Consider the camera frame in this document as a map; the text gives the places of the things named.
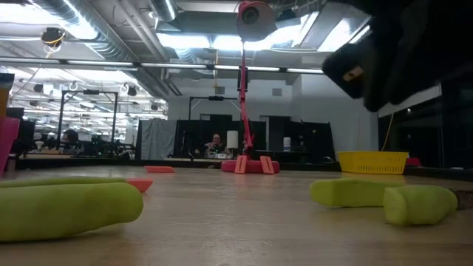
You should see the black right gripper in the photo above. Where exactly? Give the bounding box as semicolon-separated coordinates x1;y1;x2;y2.
321;0;473;114

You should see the yellow plastic basket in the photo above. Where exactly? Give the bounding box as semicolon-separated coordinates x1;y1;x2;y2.
336;151;410;175

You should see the white cylinder shade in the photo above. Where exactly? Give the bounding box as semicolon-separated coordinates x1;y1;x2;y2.
225;129;239;150

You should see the person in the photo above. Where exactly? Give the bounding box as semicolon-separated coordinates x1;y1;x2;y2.
59;129;86;156
200;133;231;160

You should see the long ceiling light bar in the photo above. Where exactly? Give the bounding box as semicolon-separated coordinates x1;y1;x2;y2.
0;56;327;75

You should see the grey curtain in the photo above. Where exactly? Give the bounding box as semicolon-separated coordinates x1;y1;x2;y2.
135;117;177;161

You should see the pink plastic tray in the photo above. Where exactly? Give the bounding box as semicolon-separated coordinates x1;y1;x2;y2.
0;116;21;175

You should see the yellow cable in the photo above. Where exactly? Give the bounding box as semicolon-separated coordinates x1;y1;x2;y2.
380;112;395;152

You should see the black partition wall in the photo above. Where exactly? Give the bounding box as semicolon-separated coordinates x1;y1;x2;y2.
173;114;336;164

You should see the red camera stand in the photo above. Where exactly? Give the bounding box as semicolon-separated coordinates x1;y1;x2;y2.
220;0;281;175

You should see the thin black frame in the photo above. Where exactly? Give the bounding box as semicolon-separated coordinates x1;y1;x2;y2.
188;95;239;120

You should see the black table frame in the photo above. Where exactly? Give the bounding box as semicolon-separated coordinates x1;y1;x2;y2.
7;153;473;182

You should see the black rig frame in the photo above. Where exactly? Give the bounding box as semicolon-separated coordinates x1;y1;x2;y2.
56;89;120;153

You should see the ceiling mounted camera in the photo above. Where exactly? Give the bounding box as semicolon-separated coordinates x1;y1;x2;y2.
40;26;68;49

